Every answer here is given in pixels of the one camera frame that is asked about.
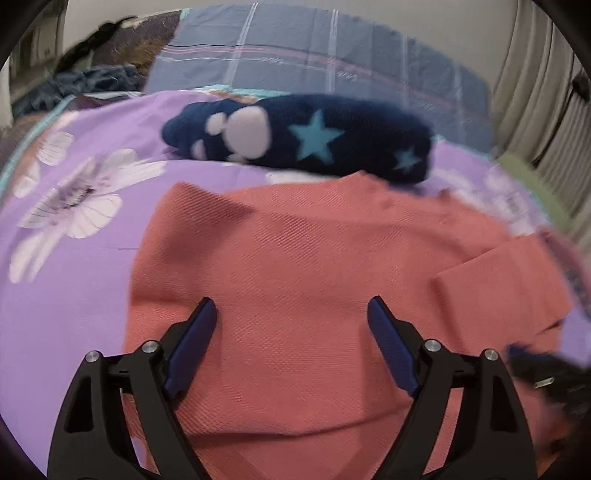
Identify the dark blue crumpled cloth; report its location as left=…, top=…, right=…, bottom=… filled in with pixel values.
left=14, top=65, right=144, bottom=116

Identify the black cloth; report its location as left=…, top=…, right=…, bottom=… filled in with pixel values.
left=55, top=21, right=125, bottom=70

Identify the brown patterned blanket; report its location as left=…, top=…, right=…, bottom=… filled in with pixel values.
left=88, top=11, right=183, bottom=93

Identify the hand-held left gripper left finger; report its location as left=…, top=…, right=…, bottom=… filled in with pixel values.
left=46, top=298, right=218, bottom=480

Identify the beige curtain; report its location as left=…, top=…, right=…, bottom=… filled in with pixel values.
left=492, top=0, right=591, bottom=222

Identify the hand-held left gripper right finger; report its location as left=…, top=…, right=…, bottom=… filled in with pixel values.
left=367, top=295, right=539, bottom=480

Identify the navy star print fleece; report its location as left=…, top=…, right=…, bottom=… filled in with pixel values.
left=161, top=92, right=432, bottom=185

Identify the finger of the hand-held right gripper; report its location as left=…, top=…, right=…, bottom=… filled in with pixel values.
left=507, top=344, right=591, bottom=416

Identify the coral knit sweater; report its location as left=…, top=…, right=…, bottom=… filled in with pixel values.
left=122, top=172, right=578, bottom=480

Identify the blue plaid pillow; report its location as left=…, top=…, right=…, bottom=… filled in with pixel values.
left=145, top=2, right=495, bottom=151

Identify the green pillow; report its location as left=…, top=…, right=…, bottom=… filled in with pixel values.
left=496, top=154, right=573, bottom=227

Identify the purple floral bedsheet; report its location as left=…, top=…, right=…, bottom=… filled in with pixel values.
left=0, top=88, right=591, bottom=480

